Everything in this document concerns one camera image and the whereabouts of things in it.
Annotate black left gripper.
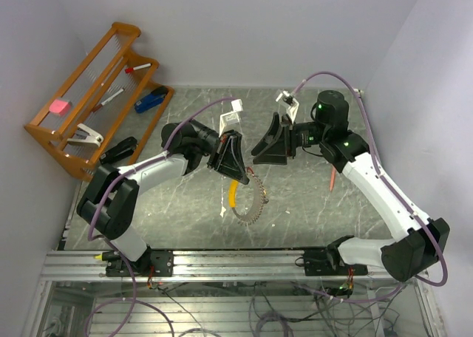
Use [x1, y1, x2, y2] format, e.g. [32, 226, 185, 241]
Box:
[188, 119, 250, 187]

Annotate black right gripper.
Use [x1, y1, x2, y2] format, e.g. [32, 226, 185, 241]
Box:
[251, 112, 329, 164]

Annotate large keyring with yellow handle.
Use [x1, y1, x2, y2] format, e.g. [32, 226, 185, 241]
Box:
[228, 167, 268, 226]

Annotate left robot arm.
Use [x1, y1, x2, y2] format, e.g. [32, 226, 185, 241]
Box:
[76, 119, 250, 276]

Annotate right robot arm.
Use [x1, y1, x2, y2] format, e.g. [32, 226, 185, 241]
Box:
[251, 90, 450, 282]

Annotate orange pencil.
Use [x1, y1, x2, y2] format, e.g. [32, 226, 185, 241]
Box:
[329, 167, 337, 192]

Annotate blue stapler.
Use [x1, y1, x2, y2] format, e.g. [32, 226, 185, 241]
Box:
[134, 86, 169, 114]

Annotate black stapler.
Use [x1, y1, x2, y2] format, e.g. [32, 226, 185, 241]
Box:
[99, 136, 137, 165]

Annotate brown tipped marker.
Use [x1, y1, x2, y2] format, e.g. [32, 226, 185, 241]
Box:
[92, 88, 124, 112]

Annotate red capped marker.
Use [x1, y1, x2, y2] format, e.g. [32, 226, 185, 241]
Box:
[125, 63, 152, 74]

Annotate orange wooden rack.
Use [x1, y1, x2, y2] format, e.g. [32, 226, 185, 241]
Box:
[24, 22, 160, 181]

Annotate white stapler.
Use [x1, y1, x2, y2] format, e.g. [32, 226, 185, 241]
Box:
[67, 123, 103, 148]

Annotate pink eraser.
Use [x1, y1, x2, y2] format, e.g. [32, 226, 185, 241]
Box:
[49, 98, 72, 117]

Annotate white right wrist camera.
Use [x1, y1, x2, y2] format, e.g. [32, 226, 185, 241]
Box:
[275, 89, 299, 125]

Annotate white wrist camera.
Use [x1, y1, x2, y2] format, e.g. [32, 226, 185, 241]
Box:
[219, 99, 243, 136]
[275, 89, 299, 125]

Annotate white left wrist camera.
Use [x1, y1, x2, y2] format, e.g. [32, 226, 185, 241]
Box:
[219, 99, 243, 136]

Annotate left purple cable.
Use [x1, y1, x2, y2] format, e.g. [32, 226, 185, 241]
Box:
[87, 97, 237, 242]

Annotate purple cable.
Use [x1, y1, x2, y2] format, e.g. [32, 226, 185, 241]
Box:
[291, 71, 449, 287]
[87, 97, 237, 242]

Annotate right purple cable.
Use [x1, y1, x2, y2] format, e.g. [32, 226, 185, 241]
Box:
[291, 71, 449, 287]

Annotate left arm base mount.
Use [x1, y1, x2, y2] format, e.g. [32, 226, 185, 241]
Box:
[106, 248, 174, 277]

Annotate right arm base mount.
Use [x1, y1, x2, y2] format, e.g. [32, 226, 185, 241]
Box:
[294, 235, 368, 276]

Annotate yellow tipped tool on rail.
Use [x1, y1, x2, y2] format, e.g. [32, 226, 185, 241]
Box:
[94, 251, 120, 262]

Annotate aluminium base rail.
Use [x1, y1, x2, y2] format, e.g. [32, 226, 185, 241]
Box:
[39, 250, 429, 282]

